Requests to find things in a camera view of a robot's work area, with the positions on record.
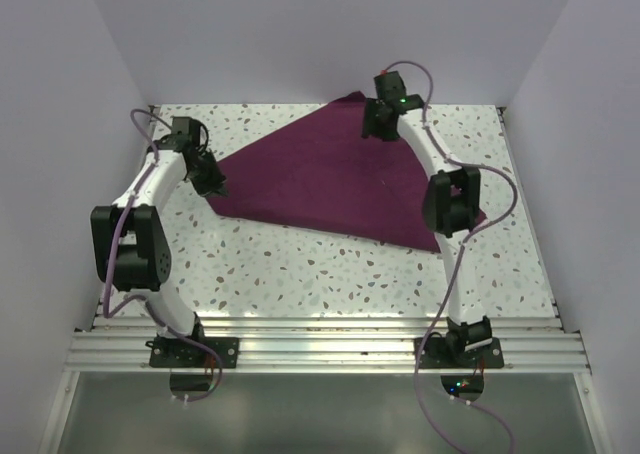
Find purple cloth mat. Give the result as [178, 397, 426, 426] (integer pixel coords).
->
[205, 89, 489, 255]

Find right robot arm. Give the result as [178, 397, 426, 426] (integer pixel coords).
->
[362, 95, 493, 367]

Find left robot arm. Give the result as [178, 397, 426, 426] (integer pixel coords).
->
[90, 109, 228, 367]

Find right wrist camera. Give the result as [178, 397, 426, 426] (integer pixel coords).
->
[374, 71, 407, 103]

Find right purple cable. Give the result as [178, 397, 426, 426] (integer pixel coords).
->
[382, 59, 519, 454]

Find purple cable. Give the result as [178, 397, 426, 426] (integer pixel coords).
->
[102, 108, 224, 403]
[382, 59, 519, 454]

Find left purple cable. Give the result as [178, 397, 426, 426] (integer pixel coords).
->
[102, 108, 224, 403]

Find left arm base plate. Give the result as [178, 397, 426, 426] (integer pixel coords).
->
[145, 336, 240, 369]

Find aluminium rail frame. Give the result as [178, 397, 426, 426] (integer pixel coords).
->
[37, 104, 609, 454]

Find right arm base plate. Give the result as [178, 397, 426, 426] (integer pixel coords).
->
[413, 335, 505, 370]

